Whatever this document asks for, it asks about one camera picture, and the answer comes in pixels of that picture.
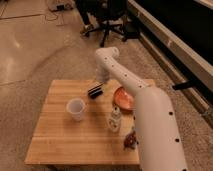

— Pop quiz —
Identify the red wrapped snack bar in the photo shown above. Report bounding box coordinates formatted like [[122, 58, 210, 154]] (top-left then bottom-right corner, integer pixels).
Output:
[[124, 129, 136, 149]]

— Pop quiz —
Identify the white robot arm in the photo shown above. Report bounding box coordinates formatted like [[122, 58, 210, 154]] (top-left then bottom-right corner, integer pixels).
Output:
[[95, 47, 189, 171]]

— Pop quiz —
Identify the power strip on floor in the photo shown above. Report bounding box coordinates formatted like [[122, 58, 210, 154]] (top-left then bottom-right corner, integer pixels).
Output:
[[47, 0, 74, 12]]

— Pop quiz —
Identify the black eraser block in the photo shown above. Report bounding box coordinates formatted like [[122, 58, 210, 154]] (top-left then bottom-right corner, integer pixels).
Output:
[[88, 85, 103, 99]]

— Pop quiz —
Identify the small white bottle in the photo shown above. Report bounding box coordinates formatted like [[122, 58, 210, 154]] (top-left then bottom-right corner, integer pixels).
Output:
[[107, 106, 122, 132]]

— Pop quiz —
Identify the person's leg with shoe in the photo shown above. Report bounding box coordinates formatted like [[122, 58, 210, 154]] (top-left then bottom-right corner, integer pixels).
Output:
[[75, 0, 94, 35]]

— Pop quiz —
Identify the white ceramic cup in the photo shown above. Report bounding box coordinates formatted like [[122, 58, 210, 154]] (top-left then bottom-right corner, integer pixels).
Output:
[[66, 98, 85, 121]]

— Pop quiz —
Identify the wooden table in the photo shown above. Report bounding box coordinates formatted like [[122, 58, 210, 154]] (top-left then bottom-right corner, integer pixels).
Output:
[[25, 80, 139, 165]]

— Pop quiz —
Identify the black office chair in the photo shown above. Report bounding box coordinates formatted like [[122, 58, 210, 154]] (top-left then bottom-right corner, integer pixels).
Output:
[[85, 0, 131, 48]]

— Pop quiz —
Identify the orange round bowl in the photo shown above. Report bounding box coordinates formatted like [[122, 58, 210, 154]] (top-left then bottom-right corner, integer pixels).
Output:
[[113, 86, 134, 111]]

